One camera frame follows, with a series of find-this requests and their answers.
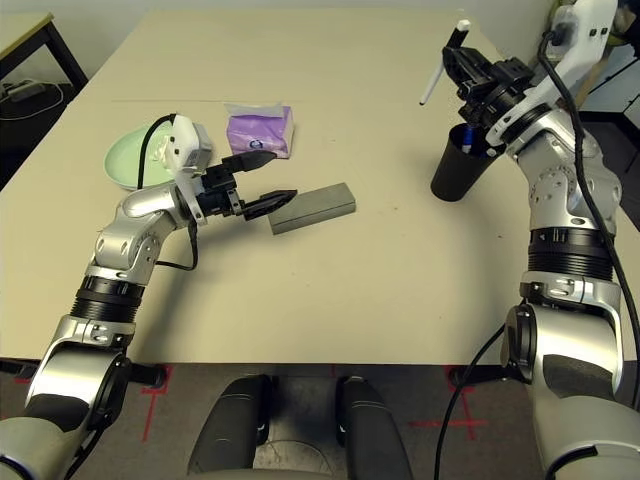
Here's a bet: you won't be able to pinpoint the dark jacket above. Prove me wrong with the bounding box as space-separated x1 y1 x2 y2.
607 0 640 49

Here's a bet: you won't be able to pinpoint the grey robot leg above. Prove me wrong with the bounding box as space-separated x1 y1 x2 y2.
187 374 274 480
335 375 414 480

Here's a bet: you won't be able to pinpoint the black left wrist camera cable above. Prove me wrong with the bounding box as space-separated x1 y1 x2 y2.
137 113 199 272

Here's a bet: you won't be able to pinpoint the grey right robot leg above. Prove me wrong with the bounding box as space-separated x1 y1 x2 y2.
335 375 414 480

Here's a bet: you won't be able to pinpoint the purple tissue pack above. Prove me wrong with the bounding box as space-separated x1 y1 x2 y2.
223 102 296 160

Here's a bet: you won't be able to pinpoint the grey left robot leg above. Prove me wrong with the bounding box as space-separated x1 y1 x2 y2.
187 374 274 480

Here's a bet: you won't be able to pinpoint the wooden stool green seat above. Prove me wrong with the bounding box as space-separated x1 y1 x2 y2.
577 47 614 104

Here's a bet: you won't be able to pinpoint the grey power adapter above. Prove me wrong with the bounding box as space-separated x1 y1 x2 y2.
4 82 46 101

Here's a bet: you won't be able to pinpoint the black table foot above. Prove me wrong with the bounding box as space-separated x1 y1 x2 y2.
127 363 169 395
446 366 509 390
0 358 41 382

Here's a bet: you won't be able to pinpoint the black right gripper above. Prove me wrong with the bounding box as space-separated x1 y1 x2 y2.
443 47 539 127

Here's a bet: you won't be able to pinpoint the beige side table black legs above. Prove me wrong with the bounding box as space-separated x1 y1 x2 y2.
0 12 90 101

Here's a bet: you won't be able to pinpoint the grey glasses case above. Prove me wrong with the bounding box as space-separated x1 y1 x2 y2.
268 182 357 236

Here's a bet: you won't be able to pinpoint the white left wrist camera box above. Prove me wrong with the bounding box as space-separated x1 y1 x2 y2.
167 115 212 187

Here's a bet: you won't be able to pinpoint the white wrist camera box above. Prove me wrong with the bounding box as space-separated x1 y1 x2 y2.
167 115 212 187
487 0 619 146

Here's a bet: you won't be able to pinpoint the white marker with black cap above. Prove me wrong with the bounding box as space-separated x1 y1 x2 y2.
418 18 472 107

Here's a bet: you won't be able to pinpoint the white cable loop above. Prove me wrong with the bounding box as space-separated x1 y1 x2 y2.
0 79 66 109

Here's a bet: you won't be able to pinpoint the black pen cup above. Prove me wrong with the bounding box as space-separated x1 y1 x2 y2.
430 123 496 203

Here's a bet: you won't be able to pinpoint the green plastic plate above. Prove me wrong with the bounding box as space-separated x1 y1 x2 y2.
103 123 181 192

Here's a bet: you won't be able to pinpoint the white tissue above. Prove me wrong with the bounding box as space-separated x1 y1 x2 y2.
154 133 176 164

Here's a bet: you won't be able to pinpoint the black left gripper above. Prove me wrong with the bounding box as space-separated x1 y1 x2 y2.
196 150 299 221

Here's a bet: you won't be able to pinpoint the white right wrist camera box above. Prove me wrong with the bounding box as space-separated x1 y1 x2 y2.
487 0 619 146

